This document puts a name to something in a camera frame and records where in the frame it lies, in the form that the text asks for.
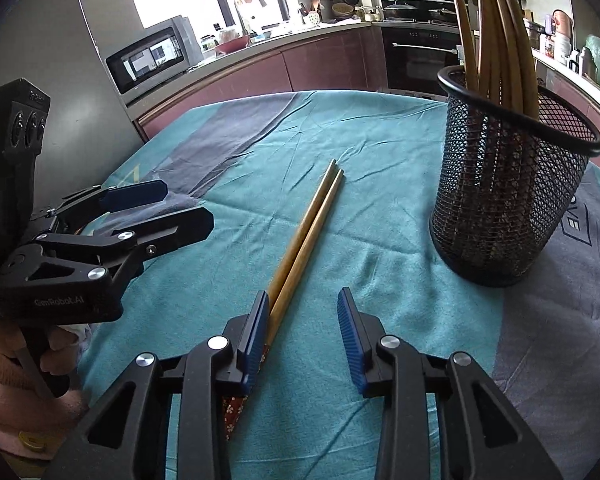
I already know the bamboo chopstick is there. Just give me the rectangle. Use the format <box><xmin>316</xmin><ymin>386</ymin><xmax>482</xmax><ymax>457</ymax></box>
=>
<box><xmin>268</xmin><ymin>159</ymin><xmax>338</xmax><ymax>314</ymax></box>
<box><xmin>224</xmin><ymin>168</ymin><xmax>346</xmax><ymax>441</ymax></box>
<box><xmin>506</xmin><ymin>0</ymin><xmax>539</xmax><ymax>120</ymax></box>

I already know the brown wooden chopstick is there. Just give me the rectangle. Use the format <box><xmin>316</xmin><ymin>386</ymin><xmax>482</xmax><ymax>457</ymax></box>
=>
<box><xmin>454</xmin><ymin>0</ymin><xmax>479</xmax><ymax>92</ymax></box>

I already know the wooden chopstick red pattern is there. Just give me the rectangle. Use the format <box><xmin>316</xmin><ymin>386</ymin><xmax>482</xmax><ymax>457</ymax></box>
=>
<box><xmin>478</xmin><ymin>0</ymin><xmax>500</xmax><ymax>103</ymax></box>

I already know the left hand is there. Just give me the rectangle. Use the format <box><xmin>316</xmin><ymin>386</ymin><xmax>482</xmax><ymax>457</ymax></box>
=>
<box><xmin>0</xmin><ymin>318</ymin><xmax>95</xmax><ymax>402</ymax></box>

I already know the silver microwave oven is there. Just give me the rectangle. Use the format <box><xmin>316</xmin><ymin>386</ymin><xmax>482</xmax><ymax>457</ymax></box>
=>
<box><xmin>105</xmin><ymin>15</ymin><xmax>204</xmax><ymax>105</ymax></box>

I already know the silver refrigerator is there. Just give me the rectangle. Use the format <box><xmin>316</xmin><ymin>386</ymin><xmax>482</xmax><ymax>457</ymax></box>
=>
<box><xmin>0</xmin><ymin>0</ymin><xmax>142</xmax><ymax>207</ymax></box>

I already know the teal grey tablecloth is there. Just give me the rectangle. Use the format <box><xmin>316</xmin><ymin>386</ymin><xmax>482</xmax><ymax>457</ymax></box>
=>
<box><xmin>79</xmin><ymin>91</ymin><xmax>600</xmax><ymax>479</ymax></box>

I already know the red bowl on counter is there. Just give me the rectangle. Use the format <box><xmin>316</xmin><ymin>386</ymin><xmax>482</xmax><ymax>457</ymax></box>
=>
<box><xmin>215</xmin><ymin>36</ymin><xmax>250</xmax><ymax>55</ymax></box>

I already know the black mesh utensil holder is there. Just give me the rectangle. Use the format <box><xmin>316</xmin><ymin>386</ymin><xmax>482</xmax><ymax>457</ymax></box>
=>
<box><xmin>429</xmin><ymin>66</ymin><xmax>600</xmax><ymax>287</ymax></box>

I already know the black built-in oven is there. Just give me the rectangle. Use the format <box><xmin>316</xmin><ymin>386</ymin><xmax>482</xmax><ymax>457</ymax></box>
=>
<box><xmin>381</xmin><ymin>23</ymin><xmax>460</xmax><ymax>96</ymax></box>

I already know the steel pot on counter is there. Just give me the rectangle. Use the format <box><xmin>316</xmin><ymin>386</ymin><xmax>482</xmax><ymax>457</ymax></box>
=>
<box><xmin>524</xmin><ymin>18</ymin><xmax>546</xmax><ymax>51</ymax></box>

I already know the green round appliance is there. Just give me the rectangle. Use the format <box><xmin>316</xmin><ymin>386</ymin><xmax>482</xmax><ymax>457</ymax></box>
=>
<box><xmin>582</xmin><ymin>34</ymin><xmax>600</xmax><ymax>86</ymax></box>

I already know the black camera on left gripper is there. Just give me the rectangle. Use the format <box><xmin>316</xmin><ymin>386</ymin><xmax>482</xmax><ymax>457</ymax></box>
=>
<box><xmin>0</xmin><ymin>78</ymin><xmax>50</xmax><ymax>260</ymax></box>

